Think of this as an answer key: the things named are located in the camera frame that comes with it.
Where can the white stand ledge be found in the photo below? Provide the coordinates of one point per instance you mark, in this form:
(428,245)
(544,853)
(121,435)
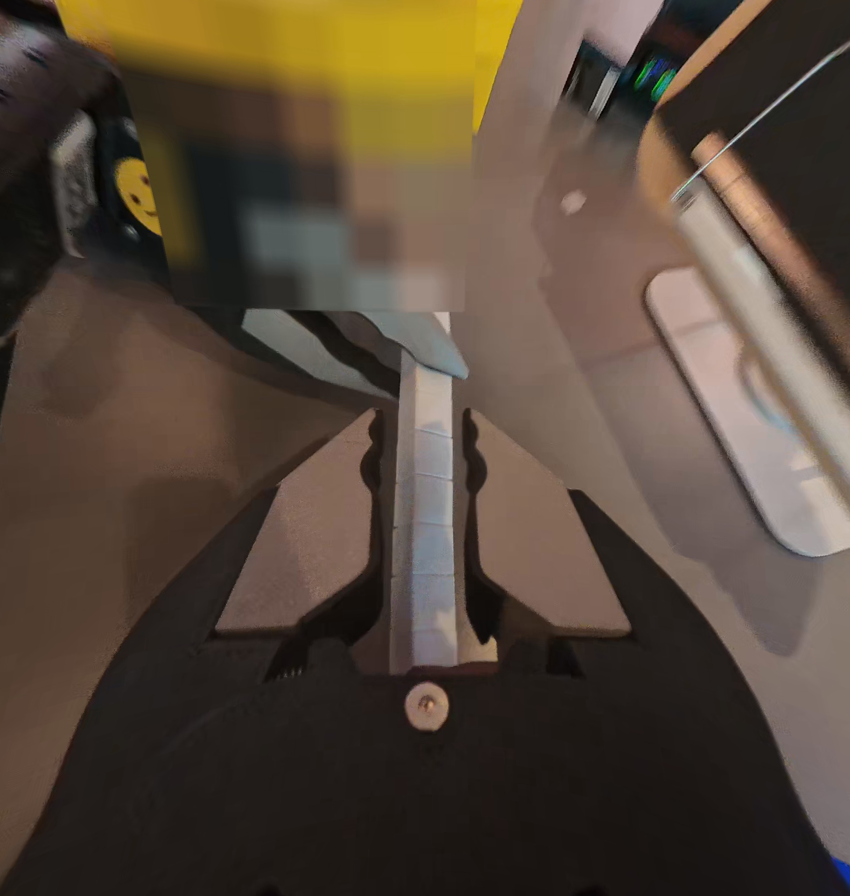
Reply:
(761,329)

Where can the small clear plastic piece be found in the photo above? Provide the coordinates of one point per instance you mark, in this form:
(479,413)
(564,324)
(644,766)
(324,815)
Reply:
(573,202)

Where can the white segmented bar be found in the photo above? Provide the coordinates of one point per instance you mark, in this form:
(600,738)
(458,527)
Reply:
(425,525)

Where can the black camera battery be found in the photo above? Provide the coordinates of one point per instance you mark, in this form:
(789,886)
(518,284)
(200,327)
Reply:
(593,80)

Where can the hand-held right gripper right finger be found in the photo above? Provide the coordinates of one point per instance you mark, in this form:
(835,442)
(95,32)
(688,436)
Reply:
(544,567)

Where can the white stand base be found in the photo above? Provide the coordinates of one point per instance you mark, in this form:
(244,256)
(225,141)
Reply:
(705,364)

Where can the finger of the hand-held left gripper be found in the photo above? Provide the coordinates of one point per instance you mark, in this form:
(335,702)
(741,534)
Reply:
(285,336)
(428,343)

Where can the yellow storage bin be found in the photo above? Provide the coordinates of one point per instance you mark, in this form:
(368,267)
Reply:
(498,56)

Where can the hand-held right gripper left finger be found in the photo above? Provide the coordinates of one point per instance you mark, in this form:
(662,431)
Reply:
(306,560)

